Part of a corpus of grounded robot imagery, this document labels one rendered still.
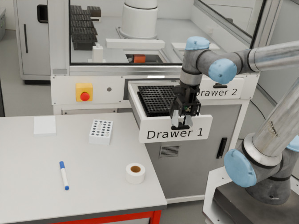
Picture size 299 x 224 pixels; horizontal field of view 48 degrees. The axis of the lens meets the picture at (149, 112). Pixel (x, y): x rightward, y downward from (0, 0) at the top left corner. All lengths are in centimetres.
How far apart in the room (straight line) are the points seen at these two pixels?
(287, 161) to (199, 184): 109
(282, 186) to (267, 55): 42
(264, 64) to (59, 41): 80
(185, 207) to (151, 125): 106
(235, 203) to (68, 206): 54
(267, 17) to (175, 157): 87
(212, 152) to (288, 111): 114
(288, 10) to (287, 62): 263
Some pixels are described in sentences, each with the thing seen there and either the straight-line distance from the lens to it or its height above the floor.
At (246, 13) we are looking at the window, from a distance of 163.
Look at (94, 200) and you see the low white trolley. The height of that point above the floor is 76.
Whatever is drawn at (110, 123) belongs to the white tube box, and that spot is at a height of 80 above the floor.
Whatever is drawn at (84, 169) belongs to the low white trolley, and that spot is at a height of 76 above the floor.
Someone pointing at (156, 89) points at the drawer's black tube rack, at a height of 90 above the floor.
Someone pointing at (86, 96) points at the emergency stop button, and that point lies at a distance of 145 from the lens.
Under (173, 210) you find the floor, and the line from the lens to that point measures 219.
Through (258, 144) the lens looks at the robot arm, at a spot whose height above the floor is 109.
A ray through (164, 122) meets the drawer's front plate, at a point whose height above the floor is 91.
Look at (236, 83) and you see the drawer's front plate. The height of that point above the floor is 90.
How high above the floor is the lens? 160
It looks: 31 degrees down
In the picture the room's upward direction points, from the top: 8 degrees clockwise
